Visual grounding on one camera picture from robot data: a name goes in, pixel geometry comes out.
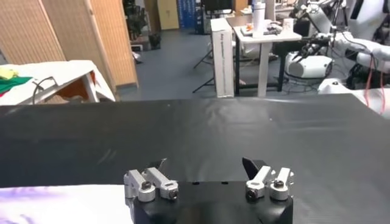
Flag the black trash bin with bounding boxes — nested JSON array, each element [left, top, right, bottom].
[[148, 32, 161, 50]]

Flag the black monitor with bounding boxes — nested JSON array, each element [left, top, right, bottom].
[[202, 0, 234, 13]]

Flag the black cable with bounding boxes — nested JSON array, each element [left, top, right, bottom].
[[32, 75, 59, 105]]

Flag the white tumbler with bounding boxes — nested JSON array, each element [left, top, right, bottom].
[[252, 1, 266, 39]]

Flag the black tripod stand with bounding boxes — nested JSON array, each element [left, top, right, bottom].
[[192, 48, 216, 94]]

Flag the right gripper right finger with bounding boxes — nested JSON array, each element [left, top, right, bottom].
[[242, 156, 295, 201]]

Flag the white humanoid robot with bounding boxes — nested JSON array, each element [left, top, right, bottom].
[[300, 0, 390, 74]]

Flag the tall white cardboard box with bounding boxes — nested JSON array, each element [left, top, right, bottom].
[[210, 17, 235, 99]]

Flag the black plastic table cover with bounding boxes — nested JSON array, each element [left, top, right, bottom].
[[0, 93, 390, 224]]

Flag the green garment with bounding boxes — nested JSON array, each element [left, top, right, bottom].
[[0, 75, 33, 95]]

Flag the woven folding screen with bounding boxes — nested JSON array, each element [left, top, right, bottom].
[[0, 0, 140, 92]]

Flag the yellow-green garment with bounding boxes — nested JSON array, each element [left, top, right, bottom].
[[0, 67, 19, 81]]

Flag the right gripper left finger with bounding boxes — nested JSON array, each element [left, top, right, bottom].
[[123, 157, 179, 203]]

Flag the white table cloth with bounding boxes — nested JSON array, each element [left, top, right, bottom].
[[0, 60, 116, 106]]

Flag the white standing desk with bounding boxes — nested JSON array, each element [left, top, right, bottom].
[[233, 26, 302, 98]]

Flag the yellow cabinet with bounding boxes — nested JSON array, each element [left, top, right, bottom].
[[157, 0, 180, 30]]

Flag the pink cable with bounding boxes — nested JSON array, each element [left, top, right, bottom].
[[364, 53, 386, 115]]

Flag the light purple T-shirt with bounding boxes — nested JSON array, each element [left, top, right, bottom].
[[0, 184, 135, 224]]

